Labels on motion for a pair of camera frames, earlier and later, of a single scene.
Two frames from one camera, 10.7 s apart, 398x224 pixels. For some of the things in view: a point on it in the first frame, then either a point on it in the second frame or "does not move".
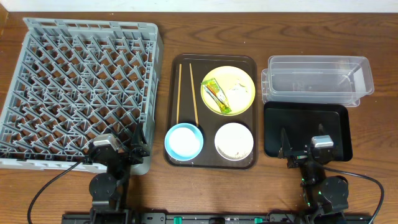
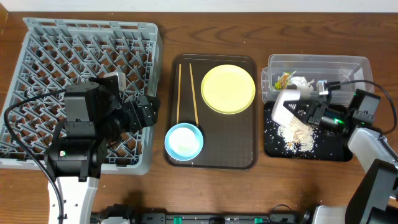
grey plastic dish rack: (71, 83) does not move
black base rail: (214, 218) does not move
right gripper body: (302, 157) -> (310, 111)
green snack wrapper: (212, 88) -> (283, 79)
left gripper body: (121, 155) -> (144, 112)
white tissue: (238, 96) -> (303, 86)
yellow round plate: (237, 86) does not move
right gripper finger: (285, 145) -> (298, 109)
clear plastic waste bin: (314, 79) does not move
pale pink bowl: (234, 141) -> (279, 112)
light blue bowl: (184, 142) does not move
